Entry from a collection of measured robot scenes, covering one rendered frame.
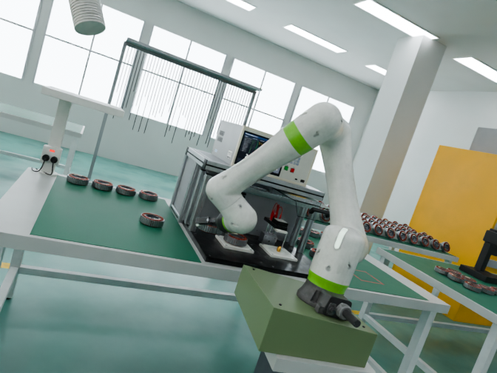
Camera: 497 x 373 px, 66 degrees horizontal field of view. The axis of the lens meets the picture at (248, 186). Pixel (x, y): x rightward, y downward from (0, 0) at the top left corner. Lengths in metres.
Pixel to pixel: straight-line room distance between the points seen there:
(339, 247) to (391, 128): 4.69
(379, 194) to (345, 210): 4.54
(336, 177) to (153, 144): 6.96
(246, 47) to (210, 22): 0.89
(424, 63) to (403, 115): 0.76
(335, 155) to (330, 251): 0.37
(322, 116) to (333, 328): 0.62
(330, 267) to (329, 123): 0.44
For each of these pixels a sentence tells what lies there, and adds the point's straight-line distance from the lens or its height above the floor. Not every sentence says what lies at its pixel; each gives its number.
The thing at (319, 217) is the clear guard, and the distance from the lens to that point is 1.83.
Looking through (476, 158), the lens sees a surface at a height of 1.86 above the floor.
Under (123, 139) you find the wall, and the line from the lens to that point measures 8.09.
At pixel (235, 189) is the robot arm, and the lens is 1.33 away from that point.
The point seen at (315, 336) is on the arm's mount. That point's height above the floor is 0.82.
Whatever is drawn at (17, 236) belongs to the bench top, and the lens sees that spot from 1.46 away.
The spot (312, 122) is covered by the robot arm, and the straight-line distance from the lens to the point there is 1.24.
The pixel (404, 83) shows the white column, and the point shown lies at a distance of 5.90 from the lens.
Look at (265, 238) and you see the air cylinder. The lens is 2.04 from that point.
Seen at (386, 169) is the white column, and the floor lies 1.42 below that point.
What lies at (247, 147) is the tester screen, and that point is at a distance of 1.88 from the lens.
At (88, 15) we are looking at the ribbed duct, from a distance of 2.38.
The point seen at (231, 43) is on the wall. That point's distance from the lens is 8.49.
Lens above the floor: 1.28
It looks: 7 degrees down
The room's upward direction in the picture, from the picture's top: 18 degrees clockwise
